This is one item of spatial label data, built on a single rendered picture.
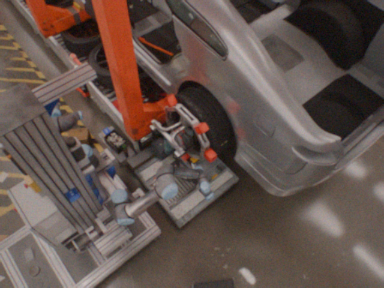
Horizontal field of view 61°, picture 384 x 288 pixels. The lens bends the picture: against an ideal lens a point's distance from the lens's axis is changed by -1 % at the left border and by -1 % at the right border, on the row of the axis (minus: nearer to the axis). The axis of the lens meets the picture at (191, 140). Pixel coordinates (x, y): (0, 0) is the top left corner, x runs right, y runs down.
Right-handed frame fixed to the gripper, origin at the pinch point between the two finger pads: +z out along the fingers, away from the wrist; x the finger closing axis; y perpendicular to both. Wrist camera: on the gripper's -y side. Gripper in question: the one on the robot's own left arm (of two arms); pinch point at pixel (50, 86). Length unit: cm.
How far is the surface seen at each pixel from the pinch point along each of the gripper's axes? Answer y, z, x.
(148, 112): 48, -18, 70
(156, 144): 89, -24, 69
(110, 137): 70, -12, 28
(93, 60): 59, 104, 34
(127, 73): -15, -34, 62
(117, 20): -62, -40, 66
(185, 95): 19, -41, 103
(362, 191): 160, -127, 264
